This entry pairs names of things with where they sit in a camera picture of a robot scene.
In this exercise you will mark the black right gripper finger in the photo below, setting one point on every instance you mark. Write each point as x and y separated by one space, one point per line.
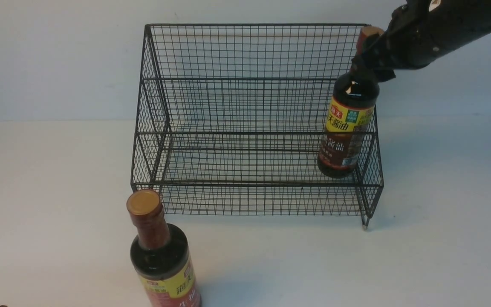
367 53
384 74

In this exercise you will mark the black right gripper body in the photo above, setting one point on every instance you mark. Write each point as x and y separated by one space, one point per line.
421 31

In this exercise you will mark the dark soy sauce bottle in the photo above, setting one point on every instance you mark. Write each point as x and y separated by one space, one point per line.
351 109

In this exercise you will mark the soy sauce bottle gold cap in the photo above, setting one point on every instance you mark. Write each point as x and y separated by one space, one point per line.
160 254

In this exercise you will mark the black wire mesh shelf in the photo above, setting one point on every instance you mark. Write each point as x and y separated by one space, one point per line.
231 117

